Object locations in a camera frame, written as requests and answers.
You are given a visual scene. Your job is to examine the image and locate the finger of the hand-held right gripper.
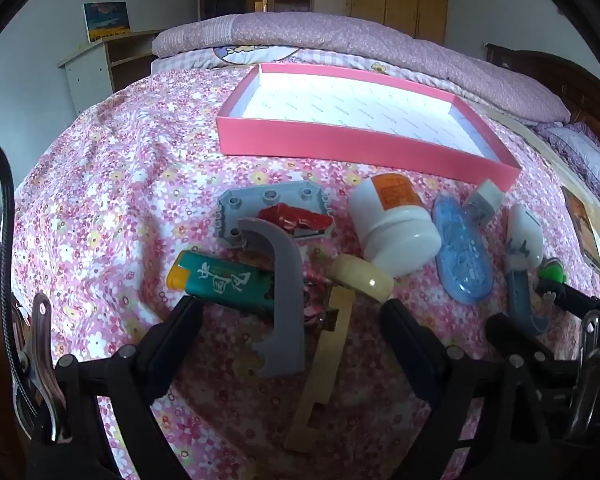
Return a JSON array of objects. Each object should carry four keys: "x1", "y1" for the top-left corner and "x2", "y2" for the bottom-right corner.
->
[
  {"x1": 537, "y1": 281, "x2": 600, "y2": 322},
  {"x1": 486, "y1": 312, "x2": 581, "y2": 366}
]

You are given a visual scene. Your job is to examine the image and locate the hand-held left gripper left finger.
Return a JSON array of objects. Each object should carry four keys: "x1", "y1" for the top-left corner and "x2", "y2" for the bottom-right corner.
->
[{"x1": 27, "y1": 296, "x2": 206, "y2": 480}]

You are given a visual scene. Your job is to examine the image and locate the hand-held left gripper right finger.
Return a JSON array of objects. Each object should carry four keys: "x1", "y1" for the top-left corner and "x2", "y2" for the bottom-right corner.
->
[{"x1": 380, "y1": 299, "x2": 571, "y2": 480}]

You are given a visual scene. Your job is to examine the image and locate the green toy figure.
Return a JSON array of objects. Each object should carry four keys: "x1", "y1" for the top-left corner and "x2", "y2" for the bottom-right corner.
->
[{"x1": 537, "y1": 257, "x2": 568, "y2": 293}]

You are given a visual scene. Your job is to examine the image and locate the green lighter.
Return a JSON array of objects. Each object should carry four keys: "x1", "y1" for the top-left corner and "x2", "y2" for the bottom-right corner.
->
[{"x1": 166, "y1": 251, "x2": 277, "y2": 317}]

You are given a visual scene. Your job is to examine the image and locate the blue correction tape dispenser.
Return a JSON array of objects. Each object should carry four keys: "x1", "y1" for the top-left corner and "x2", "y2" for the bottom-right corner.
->
[{"x1": 432, "y1": 194, "x2": 496, "y2": 306}]

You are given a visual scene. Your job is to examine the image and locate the blue and white toy figure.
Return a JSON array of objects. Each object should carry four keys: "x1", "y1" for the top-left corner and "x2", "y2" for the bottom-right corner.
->
[{"x1": 506, "y1": 203, "x2": 551, "y2": 336}]

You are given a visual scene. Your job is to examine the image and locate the beige wooden notched piece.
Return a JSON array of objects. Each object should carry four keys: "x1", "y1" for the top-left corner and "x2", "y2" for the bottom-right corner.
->
[{"x1": 284, "y1": 287, "x2": 356, "y2": 453}]

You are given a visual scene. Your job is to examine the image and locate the cream tape roll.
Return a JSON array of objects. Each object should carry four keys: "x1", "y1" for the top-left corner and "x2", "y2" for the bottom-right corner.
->
[{"x1": 328, "y1": 254, "x2": 396, "y2": 305}]

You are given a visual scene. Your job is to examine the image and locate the grey curved plastic piece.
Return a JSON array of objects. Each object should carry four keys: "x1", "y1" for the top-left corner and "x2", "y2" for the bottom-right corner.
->
[{"x1": 235, "y1": 217, "x2": 308, "y2": 378}]

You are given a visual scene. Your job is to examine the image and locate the white bottle orange label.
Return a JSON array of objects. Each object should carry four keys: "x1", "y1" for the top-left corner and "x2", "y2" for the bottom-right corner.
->
[{"x1": 348, "y1": 173, "x2": 442, "y2": 277}]

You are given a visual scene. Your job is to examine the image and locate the white charger plug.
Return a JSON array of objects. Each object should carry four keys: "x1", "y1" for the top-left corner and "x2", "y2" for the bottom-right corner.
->
[{"x1": 464, "y1": 179, "x2": 503, "y2": 221}]

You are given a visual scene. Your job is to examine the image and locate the grey studded toy plate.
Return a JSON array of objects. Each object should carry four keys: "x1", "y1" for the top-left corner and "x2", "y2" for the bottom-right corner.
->
[{"x1": 216, "y1": 183, "x2": 337, "y2": 250}]

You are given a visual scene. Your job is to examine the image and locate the red toy piece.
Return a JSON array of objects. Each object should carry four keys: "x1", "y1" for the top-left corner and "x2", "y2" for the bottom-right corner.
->
[{"x1": 257, "y1": 203, "x2": 333, "y2": 241}]

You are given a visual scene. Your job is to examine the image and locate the pink cardboard box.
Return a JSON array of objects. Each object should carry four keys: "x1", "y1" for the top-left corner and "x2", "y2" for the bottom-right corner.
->
[{"x1": 216, "y1": 63, "x2": 522, "y2": 193}]

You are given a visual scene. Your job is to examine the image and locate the dark cover book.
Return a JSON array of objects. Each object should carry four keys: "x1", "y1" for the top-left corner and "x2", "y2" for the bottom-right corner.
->
[{"x1": 561, "y1": 186, "x2": 600, "y2": 271}]

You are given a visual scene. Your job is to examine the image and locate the metal spring clip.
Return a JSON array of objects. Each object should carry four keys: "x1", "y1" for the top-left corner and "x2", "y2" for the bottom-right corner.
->
[{"x1": 11, "y1": 292, "x2": 71, "y2": 443}]

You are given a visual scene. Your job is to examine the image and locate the white purple pillow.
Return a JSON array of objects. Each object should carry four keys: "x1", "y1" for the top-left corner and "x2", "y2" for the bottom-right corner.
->
[{"x1": 535, "y1": 122, "x2": 600, "y2": 206}]

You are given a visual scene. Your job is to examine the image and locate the dark wooden headboard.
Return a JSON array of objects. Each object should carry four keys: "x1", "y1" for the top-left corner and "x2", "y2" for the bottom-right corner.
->
[{"x1": 485, "y1": 42, "x2": 600, "y2": 151}]

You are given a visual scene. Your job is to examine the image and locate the white bookshelf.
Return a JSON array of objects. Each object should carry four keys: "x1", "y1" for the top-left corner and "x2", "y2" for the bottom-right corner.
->
[{"x1": 56, "y1": 29, "x2": 163, "y2": 116}]

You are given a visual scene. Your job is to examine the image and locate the checked cartoon quilt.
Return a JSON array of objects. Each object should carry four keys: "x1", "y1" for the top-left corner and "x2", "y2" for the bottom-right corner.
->
[{"x1": 150, "y1": 45, "x2": 396, "y2": 78}]

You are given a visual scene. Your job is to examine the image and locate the blue yellow painting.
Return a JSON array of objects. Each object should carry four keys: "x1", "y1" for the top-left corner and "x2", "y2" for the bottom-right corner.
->
[{"x1": 83, "y1": 1, "x2": 132, "y2": 43}]

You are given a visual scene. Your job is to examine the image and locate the folded pink quilt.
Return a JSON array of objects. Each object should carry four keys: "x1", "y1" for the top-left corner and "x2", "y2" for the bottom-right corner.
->
[{"x1": 151, "y1": 11, "x2": 571, "y2": 123}]

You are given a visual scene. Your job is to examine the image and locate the black cable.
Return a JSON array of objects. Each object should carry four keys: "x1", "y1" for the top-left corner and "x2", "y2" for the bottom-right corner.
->
[{"x1": 0, "y1": 130, "x2": 46, "y2": 426}]

